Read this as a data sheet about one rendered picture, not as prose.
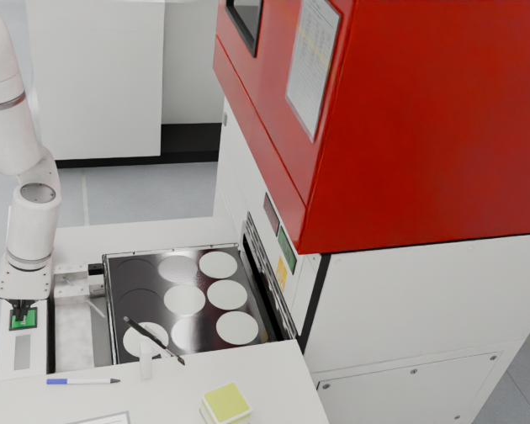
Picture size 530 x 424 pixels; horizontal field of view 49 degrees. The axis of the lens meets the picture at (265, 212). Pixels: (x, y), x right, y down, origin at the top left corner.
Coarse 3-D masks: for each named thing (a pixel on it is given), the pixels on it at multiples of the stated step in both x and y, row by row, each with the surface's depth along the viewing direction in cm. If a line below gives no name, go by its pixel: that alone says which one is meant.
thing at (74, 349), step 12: (60, 312) 139; (72, 312) 139; (84, 312) 140; (60, 324) 136; (72, 324) 136; (84, 324) 137; (60, 336) 133; (72, 336) 134; (84, 336) 134; (60, 348) 131; (72, 348) 131; (84, 348) 132; (60, 360) 128; (72, 360) 129; (84, 360) 129
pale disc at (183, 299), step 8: (176, 288) 147; (184, 288) 147; (192, 288) 148; (168, 296) 144; (176, 296) 145; (184, 296) 145; (192, 296) 145; (200, 296) 146; (168, 304) 143; (176, 304) 143; (184, 304) 143; (192, 304) 144; (200, 304) 144; (176, 312) 141; (184, 312) 141; (192, 312) 141
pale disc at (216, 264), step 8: (208, 256) 158; (216, 256) 158; (224, 256) 158; (200, 264) 155; (208, 264) 155; (216, 264) 155; (224, 264) 156; (232, 264) 156; (208, 272) 153; (216, 272) 153; (224, 272) 154; (232, 272) 154
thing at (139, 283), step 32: (128, 256) 153; (160, 256) 155; (192, 256) 157; (128, 288) 145; (160, 288) 146; (160, 320) 138; (192, 320) 140; (256, 320) 142; (128, 352) 130; (192, 352) 132
